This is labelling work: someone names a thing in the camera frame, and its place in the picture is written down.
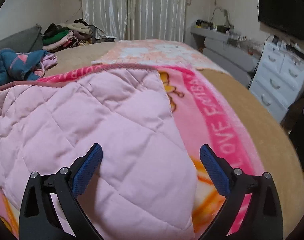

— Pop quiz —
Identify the pink quilted jacket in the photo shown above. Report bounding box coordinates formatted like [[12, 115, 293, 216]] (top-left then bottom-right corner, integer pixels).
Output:
[[0, 64, 197, 239]]

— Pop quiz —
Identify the pile of mixed clothes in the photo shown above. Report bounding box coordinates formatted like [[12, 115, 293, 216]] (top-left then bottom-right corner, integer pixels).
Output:
[[42, 19, 116, 52]]

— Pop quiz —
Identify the tan bed sheet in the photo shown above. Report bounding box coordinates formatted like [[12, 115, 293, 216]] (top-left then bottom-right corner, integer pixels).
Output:
[[46, 42, 304, 237]]

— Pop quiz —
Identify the pink cartoon fleece blanket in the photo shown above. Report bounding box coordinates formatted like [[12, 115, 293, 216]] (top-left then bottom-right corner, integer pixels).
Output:
[[0, 64, 264, 239]]

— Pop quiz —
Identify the white drawer dresser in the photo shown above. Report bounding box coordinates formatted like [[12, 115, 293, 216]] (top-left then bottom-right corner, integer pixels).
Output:
[[249, 41, 304, 123]]

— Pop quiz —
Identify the teal floral comforter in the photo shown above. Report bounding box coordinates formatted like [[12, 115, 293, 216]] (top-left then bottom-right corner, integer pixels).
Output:
[[0, 49, 58, 87]]

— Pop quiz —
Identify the grey desk unit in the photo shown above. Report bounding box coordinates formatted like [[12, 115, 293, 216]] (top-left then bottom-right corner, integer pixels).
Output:
[[190, 27, 260, 88]]

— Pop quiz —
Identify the grey headboard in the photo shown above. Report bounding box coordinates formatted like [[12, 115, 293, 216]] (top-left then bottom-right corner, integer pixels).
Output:
[[0, 24, 43, 53]]

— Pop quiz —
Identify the pale pink kitty blanket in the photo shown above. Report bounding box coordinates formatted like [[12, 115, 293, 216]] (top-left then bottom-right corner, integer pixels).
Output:
[[91, 39, 228, 74]]

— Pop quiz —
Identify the white pleated curtain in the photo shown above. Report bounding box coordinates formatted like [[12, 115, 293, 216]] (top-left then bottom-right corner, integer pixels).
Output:
[[82, 0, 186, 42]]

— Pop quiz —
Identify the black wall television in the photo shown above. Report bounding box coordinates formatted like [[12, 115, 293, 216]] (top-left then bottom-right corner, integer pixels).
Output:
[[258, 0, 304, 41]]

